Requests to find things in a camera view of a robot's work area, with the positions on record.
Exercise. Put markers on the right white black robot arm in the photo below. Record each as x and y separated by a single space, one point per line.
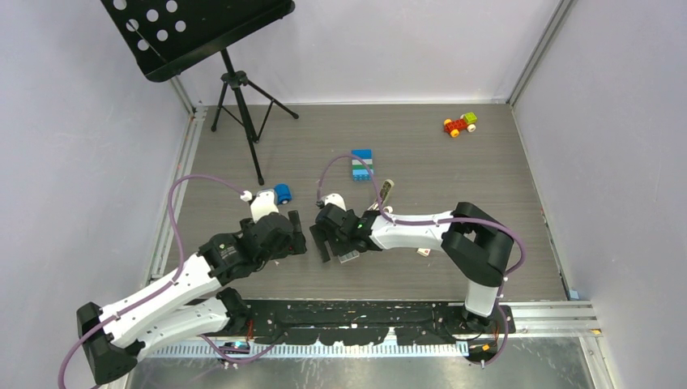
479 246

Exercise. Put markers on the blue toy car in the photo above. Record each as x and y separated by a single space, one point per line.
283 193

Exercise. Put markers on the beige white stapler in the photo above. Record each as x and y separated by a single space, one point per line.
383 194

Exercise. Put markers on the black music stand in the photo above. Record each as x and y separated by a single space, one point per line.
169 37

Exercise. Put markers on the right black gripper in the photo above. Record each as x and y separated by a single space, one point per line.
321 234

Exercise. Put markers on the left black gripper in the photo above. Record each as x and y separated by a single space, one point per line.
294 244

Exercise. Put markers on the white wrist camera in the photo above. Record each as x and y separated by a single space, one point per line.
261 204
333 198

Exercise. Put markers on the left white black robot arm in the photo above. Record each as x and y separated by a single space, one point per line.
192 301

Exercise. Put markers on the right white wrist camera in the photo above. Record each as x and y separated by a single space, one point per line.
333 198

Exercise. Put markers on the staple tray with staples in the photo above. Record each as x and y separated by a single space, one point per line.
348 256

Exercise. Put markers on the red green toy car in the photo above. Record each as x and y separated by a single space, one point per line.
466 122

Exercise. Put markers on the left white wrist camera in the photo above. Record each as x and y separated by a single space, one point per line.
261 204

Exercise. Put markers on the blue green brick stack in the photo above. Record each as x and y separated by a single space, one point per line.
362 165

